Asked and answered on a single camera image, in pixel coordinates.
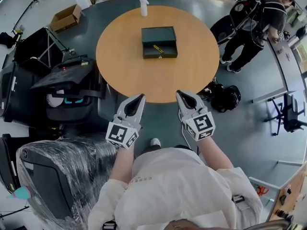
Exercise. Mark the black folding equipment case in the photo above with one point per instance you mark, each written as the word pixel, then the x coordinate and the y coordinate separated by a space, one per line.
pixel 40 49

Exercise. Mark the wooden workbench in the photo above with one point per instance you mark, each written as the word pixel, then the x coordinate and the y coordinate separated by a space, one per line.
pixel 291 195

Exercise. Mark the black mesh office chair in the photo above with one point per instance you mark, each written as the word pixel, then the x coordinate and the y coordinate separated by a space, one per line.
pixel 230 25

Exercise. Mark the desktop computer screen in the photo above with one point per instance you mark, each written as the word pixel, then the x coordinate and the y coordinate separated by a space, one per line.
pixel 299 54

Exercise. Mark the turquoise pink toy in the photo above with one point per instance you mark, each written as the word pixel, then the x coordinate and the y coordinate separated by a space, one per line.
pixel 20 193

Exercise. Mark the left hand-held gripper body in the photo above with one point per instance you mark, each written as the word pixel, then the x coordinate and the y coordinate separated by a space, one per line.
pixel 120 133

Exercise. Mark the dark green box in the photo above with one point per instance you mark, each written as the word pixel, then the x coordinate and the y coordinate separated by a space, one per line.
pixel 159 42

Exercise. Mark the person's white shoe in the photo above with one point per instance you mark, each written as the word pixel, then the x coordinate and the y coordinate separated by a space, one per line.
pixel 155 141

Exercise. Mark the person's black trouser leg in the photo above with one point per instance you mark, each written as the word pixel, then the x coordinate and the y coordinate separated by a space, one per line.
pixel 149 150

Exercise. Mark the black swivel chair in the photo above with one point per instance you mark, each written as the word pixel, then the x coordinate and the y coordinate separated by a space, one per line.
pixel 290 114

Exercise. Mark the open cardboard carton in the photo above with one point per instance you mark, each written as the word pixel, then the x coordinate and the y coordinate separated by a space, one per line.
pixel 64 18

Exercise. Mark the black backpack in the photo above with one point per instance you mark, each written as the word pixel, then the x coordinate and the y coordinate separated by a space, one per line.
pixel 226 99

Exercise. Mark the plastic-wrapped black chair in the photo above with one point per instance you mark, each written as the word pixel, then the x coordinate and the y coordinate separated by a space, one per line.
pixel 62 176

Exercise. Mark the white spray bottle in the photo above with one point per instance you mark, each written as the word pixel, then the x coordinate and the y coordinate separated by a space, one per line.
pixel 144 7

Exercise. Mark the black flat monitor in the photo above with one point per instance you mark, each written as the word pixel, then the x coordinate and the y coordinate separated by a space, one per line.
pixel 12 92

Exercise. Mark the person's left forearm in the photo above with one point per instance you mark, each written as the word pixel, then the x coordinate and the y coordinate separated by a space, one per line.
pixel 122 164

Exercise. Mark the grey office desk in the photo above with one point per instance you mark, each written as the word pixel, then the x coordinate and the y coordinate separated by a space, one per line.
pixel 280 73

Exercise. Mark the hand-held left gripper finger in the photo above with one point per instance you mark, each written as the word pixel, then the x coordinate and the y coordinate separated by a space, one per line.
pixel 141 111
pixel 122 106

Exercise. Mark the person's white shirt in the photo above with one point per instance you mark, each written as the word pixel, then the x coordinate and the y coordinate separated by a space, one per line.
pixel 172 190

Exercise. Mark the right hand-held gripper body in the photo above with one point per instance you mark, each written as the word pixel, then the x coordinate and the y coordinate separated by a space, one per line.
pixel 200 126

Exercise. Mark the person's right forearm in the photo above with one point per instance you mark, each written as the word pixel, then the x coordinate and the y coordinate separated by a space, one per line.
pixel 214 156

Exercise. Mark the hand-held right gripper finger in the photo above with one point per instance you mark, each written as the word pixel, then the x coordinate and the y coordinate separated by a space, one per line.
pixel 195 100
pixel 180 105

